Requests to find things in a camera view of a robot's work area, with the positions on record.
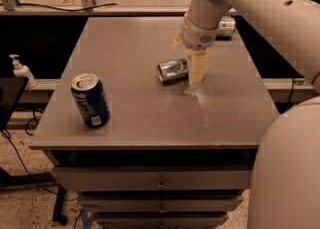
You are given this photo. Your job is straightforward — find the silver redbull can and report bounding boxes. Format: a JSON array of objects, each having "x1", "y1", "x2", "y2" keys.
[{"x1": 157, "y1": 58, "x2": 188, "y2": 83}]

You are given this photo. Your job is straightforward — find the black side table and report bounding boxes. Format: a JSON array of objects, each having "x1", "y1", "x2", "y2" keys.
[{"x1": 0, "y1": 77, "x2": 28, "y2": 131}]

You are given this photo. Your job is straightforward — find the black floor cable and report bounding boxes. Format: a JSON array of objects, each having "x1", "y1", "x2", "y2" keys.
[{"x1": 1, "y1": 107, "x2": 86, "y2": 229}]

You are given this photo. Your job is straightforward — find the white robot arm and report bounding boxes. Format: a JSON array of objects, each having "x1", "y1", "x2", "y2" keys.
[{"x1": 174, "y1": 0, "x2": 320, "y2": 229}]

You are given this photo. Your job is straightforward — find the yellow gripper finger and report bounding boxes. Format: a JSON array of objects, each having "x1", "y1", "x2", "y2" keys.
[
  {"x1": 188, "y1": 50, "x2": 209, "y2": 84},
  {"x1": 172, "y1": 31, "x2": 183, "y2": 48}
]

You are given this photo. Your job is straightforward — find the blue pepsi can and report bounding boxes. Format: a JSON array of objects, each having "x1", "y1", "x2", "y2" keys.
[{"x1": 71, "y1": 73, "x2": 110, "y2": 127}]

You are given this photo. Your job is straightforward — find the grey drawer cabinet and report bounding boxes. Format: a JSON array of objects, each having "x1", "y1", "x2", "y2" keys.
[{"x1": 31, "y1": 17, "x2": 278, "y2": 229}]

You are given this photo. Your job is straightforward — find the white pump dispenser bottle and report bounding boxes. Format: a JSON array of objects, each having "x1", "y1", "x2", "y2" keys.
[{"x1": 10, "y1": 54, "x2": 37, "y2": 89}]

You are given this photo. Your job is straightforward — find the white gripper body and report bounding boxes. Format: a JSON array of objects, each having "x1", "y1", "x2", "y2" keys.
[{"x1": 180, "y1": 14, "x2": 220, "y2": 50}]

